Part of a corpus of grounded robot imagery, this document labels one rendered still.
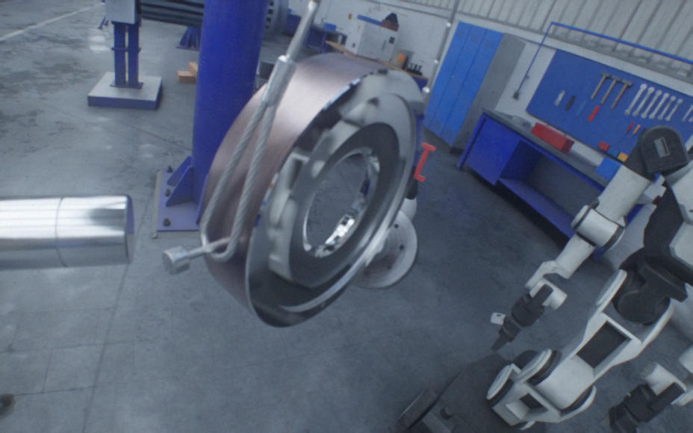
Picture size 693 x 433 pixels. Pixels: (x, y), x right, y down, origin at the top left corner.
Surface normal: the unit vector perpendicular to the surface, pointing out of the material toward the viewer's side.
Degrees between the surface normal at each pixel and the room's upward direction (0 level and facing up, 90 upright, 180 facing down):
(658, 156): 90
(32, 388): 0
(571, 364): 80
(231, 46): 90
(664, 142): 90
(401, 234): 49
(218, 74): 90
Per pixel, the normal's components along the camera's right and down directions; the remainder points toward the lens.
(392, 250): -0.32, -0.33
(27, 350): 0.27, -0.80
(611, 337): -0.65, 0.07
